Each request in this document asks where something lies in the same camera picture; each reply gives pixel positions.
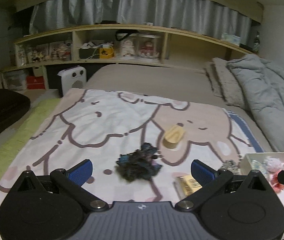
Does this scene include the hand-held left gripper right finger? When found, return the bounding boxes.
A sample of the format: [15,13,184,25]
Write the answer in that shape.
[176,159,273,212]

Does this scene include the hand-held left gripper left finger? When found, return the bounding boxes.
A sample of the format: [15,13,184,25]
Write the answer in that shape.
[14,159,109,212]

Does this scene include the floral embroidered pouch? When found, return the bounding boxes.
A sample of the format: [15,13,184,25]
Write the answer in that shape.
[251,159,267,174]

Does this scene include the clear plastic box of accessories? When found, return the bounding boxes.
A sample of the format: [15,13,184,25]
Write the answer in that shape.
[239,152,284,193]

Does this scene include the dark crochet toy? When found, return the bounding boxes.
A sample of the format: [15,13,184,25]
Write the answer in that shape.
[116,142,164,182]

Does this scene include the yellow tissue pack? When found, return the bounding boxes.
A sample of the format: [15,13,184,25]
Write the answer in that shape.
[174,174,202,197]

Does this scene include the oval wooden box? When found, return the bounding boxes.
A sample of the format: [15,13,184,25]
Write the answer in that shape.
[162,124,186,150]

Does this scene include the printed cartoon blanket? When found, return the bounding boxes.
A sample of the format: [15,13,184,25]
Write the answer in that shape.
[0,89,265,240]

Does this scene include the green sheet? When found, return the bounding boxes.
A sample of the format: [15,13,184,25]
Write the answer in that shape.
[0,98,62,188]

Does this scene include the grey duvet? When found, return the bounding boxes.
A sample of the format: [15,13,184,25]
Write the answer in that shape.
[226,54,284,153]

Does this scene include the white heater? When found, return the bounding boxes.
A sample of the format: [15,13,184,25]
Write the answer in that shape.
[57,66,87,98]

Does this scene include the grey pillow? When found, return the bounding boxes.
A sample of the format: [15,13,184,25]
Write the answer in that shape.
[204,57,247,108]

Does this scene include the red box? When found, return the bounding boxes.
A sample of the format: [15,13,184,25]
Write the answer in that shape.
[26,76,45,90]

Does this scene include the beige bed mattress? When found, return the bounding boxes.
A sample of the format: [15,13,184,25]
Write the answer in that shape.
[87,64,275,153]

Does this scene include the clear storage box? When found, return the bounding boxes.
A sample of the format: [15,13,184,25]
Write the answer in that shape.
[3,70,29,90]

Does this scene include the dark green box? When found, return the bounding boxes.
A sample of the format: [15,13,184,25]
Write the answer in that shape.
[79,47,100,60]

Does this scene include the yellow bucket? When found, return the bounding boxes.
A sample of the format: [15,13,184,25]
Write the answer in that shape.
[99,45,114,59]

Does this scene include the row of small figurines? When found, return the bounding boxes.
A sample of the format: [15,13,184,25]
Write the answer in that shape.
[16,41,72,64]

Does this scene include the display case with white doll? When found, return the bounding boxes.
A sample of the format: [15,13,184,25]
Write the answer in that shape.
[118,31,139,60]

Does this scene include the wooden headboard shelf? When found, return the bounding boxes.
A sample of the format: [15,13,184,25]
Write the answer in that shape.
[1,24,257,90]

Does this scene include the tissue box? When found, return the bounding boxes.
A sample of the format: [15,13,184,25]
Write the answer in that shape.
[221,33,242,46]

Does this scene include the display case with red doll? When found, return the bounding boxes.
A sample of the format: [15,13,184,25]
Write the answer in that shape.
[137,33,163,59]

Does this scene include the glass bottle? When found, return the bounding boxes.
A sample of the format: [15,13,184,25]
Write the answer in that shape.
[253,31,261,54]

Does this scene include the grey curtain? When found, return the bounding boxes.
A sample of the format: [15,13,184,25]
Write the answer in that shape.
[29,0,254,45]

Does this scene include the black bag handle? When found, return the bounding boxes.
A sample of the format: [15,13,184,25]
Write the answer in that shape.
[114,29,139,42]

